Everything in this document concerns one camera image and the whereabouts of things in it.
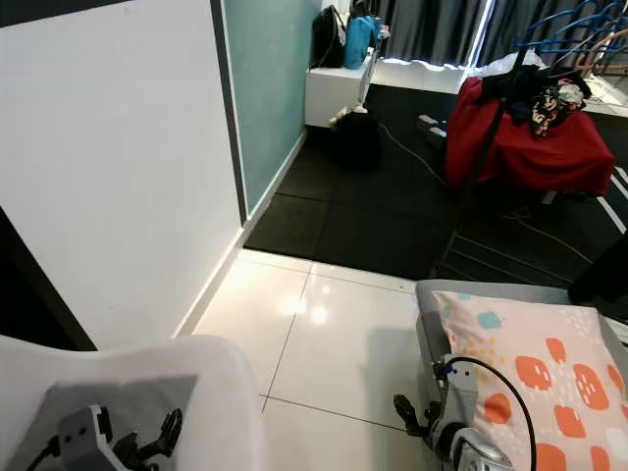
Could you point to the pink pillow with orange spots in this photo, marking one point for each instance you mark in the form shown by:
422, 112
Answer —
530, 324

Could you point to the grey power strip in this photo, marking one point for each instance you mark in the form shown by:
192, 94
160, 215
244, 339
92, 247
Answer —
432, 126

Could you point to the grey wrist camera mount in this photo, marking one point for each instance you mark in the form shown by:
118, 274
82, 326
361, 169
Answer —
80, 432
461, 397

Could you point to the black furniture panel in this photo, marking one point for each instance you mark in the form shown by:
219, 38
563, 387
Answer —
29, 304

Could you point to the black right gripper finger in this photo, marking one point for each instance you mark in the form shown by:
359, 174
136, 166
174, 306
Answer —
409, 414
436, 423

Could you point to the black clothes pile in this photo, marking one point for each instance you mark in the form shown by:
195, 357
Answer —
505, 86

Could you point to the red draped cloth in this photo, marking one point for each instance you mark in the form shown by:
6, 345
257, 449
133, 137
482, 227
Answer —
540, 152

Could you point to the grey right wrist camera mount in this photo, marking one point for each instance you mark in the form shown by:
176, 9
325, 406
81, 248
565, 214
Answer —
461, 397

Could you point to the floral patterned garment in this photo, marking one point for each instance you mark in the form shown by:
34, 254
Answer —
549, 106

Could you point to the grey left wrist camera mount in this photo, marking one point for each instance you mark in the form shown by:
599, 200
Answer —
80, 432

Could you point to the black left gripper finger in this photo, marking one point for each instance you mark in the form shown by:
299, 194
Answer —
171, 432

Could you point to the blue bag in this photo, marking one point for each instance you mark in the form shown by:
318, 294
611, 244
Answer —
358, 41

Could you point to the black handbag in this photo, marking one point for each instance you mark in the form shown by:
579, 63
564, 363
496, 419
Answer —
329, 39

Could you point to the grey seat cushion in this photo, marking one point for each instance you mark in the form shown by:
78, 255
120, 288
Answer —
98, 392

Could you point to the black floor bag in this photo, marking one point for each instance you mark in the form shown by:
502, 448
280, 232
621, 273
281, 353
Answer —
356, 142

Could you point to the white shell chair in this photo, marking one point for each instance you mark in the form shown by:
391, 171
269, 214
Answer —
226, 392

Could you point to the white low cabinet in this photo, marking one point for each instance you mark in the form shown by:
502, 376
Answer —
324, 93

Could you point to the white fabric bundle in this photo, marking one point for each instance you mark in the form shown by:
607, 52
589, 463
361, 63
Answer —
510, 61

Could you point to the dark grey curtain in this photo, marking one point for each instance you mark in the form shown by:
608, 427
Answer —
432, 25

